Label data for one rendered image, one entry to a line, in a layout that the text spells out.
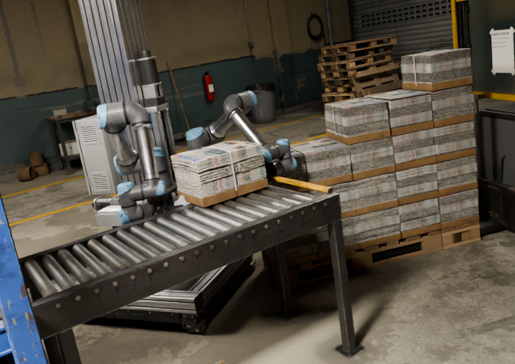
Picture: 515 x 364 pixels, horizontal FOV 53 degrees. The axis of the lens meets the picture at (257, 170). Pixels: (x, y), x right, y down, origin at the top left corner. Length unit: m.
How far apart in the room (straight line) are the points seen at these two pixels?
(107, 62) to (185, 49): 7.02
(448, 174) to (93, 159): 2.25
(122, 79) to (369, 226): 1.76
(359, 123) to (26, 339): 2.25
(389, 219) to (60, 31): 7.09
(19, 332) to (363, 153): 2.26
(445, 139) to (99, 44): 2.21
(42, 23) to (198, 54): 2.84
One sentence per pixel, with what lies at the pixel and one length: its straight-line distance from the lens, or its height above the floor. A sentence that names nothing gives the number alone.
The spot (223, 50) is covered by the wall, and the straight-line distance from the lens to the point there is 10.48.
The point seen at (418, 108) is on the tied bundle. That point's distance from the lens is 3.39.
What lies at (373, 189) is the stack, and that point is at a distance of 3.33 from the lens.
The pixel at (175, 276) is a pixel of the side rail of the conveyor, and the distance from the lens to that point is 1.99.
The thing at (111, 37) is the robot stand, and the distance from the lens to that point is 3.10.
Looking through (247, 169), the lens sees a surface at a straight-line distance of 2.53.
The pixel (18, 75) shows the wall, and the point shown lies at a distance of 9.18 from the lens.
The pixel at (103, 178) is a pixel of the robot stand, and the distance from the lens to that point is 3.25.
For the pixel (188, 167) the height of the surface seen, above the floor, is 0.99.
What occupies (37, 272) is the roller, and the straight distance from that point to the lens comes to 2.15.
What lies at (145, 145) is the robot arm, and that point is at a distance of 2.50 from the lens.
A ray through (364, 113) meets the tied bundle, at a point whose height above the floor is 1.01.
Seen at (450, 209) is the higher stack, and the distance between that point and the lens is 3.65.
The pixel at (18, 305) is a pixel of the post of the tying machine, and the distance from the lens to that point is 1.63.
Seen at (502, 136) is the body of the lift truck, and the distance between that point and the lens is 4.09.
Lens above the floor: 1.50
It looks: 13 degrees down
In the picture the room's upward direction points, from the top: 9 degrees counter-clockwise
